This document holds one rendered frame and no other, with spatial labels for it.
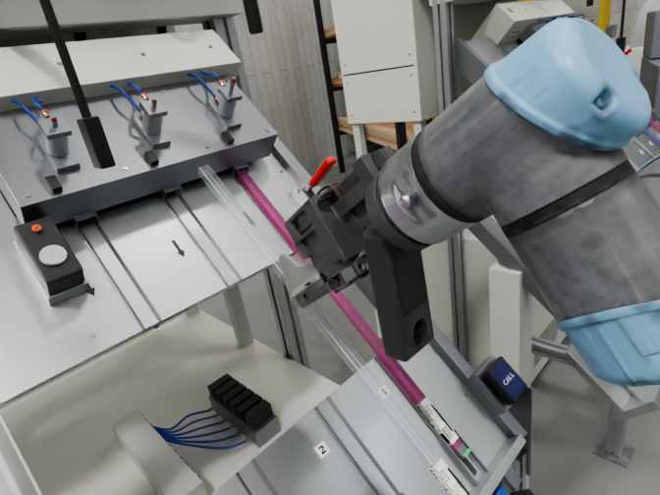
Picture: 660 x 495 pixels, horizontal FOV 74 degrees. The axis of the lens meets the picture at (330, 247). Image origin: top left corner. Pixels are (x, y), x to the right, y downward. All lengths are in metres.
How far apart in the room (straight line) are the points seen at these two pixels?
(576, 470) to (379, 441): 1.11
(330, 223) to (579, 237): 0.19
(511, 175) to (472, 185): 0.03
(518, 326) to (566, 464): 0.79
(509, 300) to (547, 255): 0.63
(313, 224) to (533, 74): 0.21
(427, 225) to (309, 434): 0.31
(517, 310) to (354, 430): 0.45
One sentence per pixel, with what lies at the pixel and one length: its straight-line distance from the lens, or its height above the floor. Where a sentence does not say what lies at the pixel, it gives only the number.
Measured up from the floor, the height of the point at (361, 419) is 0.82.
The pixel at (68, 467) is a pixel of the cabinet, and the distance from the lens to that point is 1.01.
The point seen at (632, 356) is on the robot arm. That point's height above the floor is 1.05.
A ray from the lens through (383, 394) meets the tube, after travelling 0.49.
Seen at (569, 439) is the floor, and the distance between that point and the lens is 1.70.
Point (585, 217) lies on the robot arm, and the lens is 0.26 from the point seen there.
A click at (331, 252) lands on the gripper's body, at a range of 0.37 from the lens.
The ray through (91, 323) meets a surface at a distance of 0.53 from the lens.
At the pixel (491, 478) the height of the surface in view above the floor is 0.73.
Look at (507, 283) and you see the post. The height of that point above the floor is 0.79.
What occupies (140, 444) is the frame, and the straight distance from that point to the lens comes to 0.89.
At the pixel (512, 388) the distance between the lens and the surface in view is 0.64.
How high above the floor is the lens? 1.21
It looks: 22 degrees down
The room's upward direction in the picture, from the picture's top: 10 degrees counter-clockwise
